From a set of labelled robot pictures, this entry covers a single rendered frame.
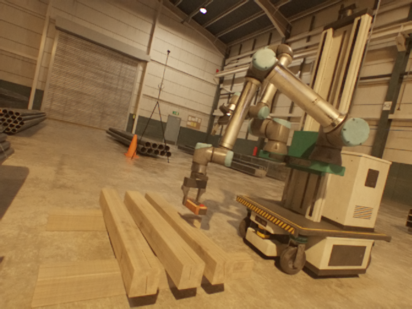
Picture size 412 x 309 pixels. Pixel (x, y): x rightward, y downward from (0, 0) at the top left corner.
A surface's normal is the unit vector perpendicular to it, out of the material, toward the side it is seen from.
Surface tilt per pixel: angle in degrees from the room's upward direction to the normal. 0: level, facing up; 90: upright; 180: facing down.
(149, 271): 90
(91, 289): 90
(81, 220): 90
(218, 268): 90
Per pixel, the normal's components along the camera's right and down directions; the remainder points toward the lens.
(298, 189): -0.89, -0.19
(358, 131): 0.04, 0.09
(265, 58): -0.13, -0.05
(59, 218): 0.50, 0.15
